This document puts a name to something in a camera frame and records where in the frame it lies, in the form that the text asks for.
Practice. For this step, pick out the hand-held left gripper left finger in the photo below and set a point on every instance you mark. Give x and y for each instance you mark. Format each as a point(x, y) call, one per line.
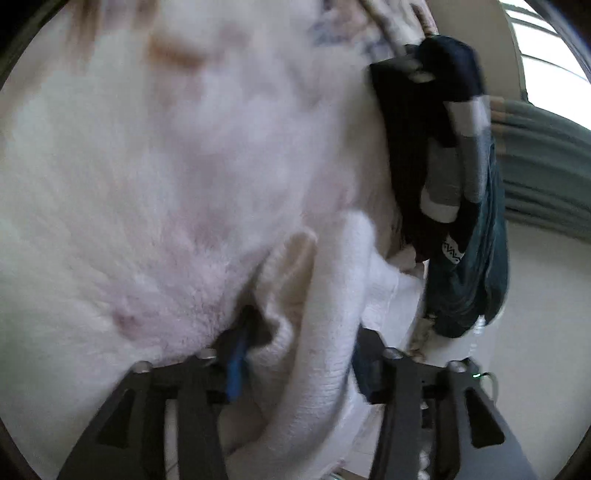
point(235, 364)

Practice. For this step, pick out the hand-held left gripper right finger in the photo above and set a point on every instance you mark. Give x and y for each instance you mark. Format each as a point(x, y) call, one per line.
point(367, 369)

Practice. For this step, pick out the white fluffy towel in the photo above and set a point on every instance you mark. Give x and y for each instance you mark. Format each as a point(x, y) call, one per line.
point(184, 184)

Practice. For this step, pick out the folded striped dark clothes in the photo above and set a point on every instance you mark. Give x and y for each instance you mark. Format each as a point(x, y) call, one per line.
point(415, 138)

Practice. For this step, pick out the teal plush blanket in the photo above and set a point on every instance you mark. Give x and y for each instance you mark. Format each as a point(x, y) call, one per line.
point(475, 258)

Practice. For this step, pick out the grey-green striped curtain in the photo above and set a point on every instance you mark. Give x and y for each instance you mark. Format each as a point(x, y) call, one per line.
point(545, 161)

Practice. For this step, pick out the floral bedsheet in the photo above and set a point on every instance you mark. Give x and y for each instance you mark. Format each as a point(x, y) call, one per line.
point(351, 23)

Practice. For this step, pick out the barred window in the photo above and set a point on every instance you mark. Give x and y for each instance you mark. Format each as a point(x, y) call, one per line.
point(554, 60)

